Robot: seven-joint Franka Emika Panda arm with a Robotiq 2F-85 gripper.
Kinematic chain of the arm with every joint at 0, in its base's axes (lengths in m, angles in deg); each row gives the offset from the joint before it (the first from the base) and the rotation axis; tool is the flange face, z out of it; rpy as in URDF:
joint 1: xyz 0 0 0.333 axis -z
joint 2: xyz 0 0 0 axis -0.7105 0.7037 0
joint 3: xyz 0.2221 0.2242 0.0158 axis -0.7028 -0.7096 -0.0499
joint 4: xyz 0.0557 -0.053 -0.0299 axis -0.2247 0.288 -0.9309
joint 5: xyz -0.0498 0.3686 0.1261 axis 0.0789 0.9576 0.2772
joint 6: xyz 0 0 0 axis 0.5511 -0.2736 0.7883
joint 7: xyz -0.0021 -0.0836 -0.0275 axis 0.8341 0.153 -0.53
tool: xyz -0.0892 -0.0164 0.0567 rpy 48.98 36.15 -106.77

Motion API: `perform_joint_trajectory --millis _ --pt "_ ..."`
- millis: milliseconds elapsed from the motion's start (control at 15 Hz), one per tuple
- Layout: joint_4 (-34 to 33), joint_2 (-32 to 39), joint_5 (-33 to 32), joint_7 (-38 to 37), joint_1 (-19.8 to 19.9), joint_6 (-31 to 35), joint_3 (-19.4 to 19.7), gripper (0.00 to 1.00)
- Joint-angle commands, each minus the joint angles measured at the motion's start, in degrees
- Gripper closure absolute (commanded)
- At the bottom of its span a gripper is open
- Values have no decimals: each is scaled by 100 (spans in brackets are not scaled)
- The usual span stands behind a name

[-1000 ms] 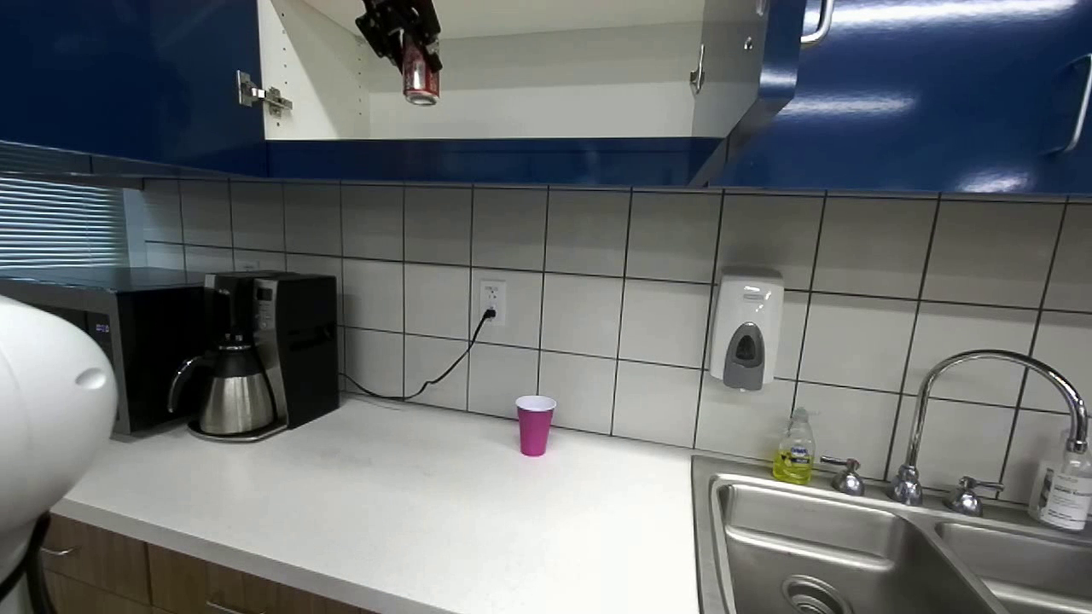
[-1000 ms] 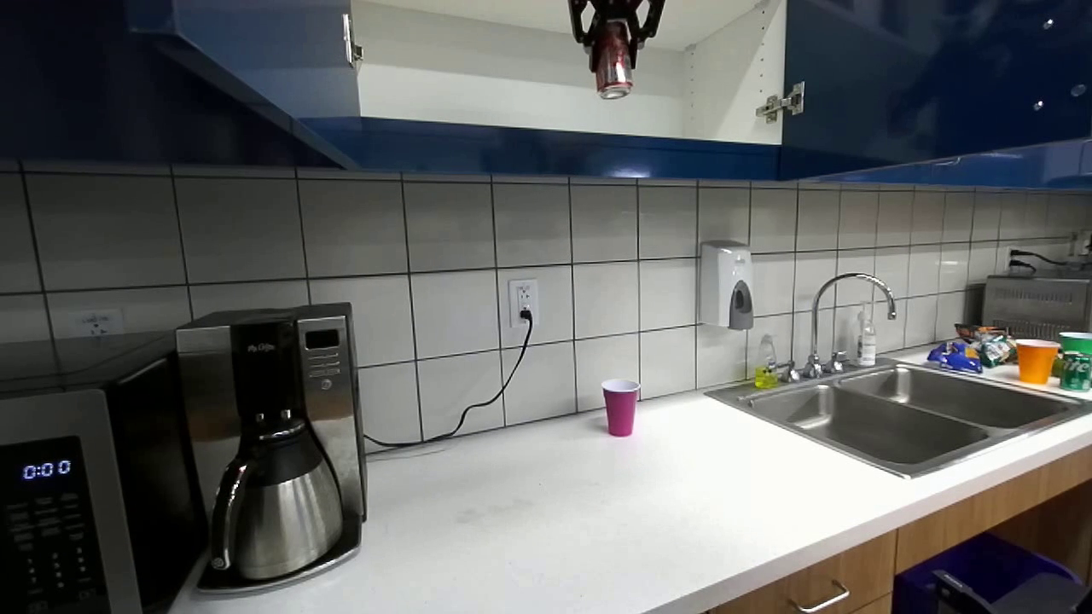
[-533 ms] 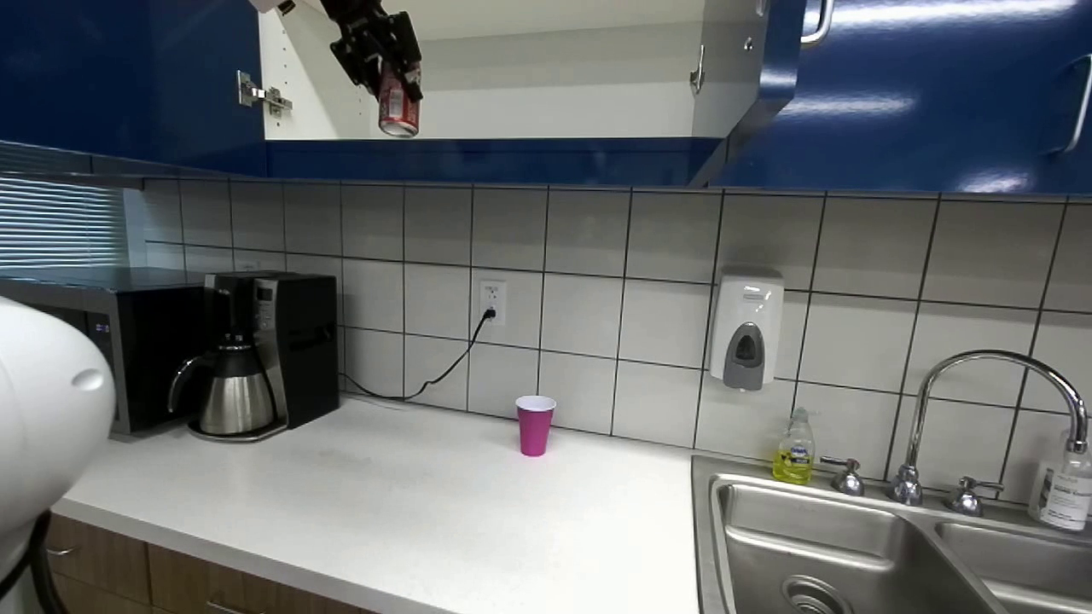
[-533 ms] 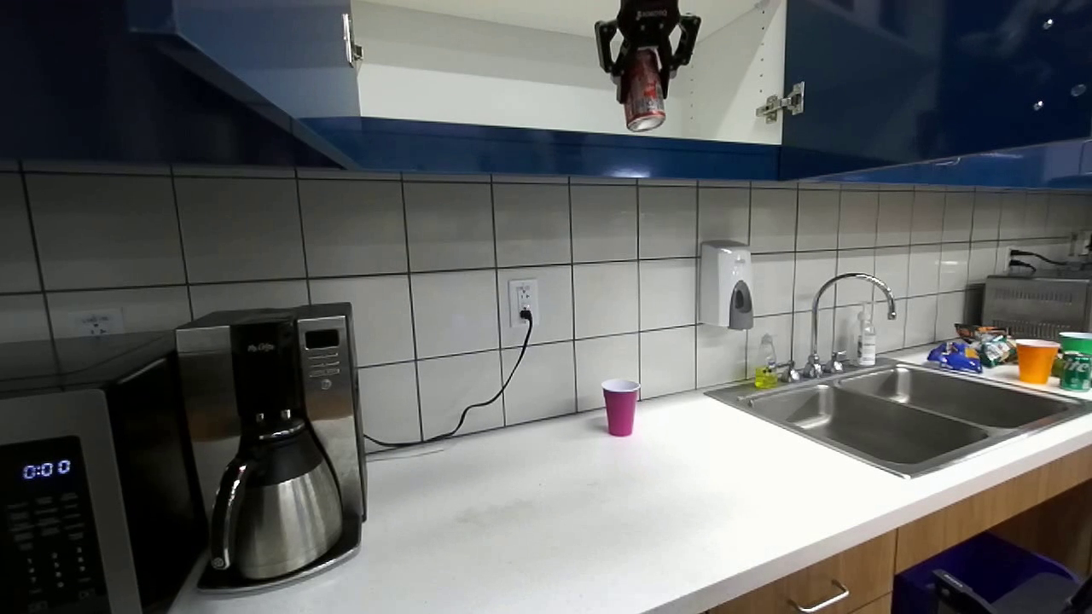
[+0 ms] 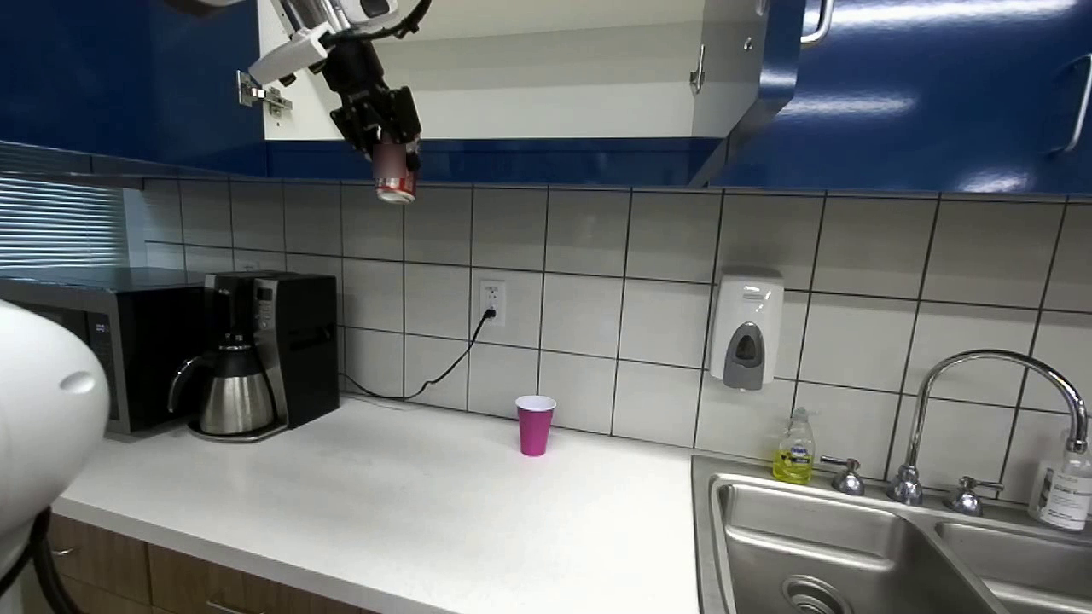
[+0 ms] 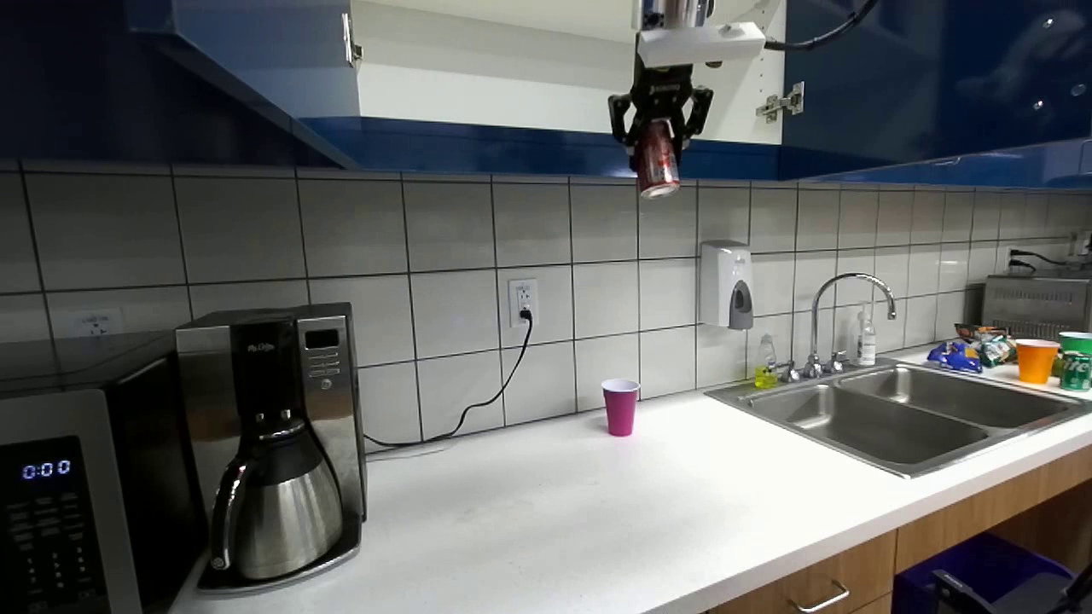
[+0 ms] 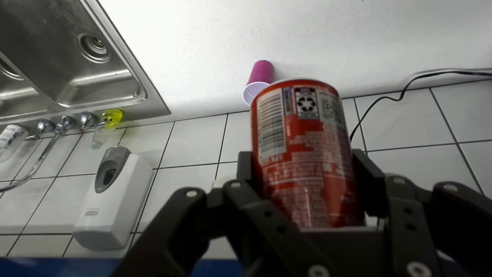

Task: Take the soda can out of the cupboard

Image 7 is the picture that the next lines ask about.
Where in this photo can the white wall soap dispenser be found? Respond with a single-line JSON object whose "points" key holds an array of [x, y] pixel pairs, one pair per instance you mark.
{"points": [[116, 201]]}

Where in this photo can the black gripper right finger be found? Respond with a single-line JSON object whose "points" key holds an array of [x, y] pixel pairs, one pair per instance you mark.
{"points": [[440, 232]]}

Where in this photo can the chrome gooseneck faucet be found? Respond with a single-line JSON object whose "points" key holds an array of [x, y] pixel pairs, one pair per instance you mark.
{"points": [[67, 124]]}

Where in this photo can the yellow dish soap bottle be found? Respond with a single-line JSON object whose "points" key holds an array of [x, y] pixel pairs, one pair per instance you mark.
{"points": [[111, 119]]}

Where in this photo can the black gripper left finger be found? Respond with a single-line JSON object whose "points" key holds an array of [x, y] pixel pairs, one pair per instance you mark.
{"points": [[205, 236]]}

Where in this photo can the clear hand soap bottle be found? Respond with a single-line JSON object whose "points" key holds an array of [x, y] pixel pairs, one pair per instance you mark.
{"points": [[12, 136]]}

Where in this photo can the pink plastic cup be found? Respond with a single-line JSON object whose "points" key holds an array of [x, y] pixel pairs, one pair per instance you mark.
{"points": [[259, 78]]}

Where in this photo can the stainless steel sink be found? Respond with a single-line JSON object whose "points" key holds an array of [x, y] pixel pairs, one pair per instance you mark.
{"points": [[52, 56]]}

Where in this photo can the red soda can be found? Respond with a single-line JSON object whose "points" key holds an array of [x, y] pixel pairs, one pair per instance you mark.
{"points": [[302, 155]]}

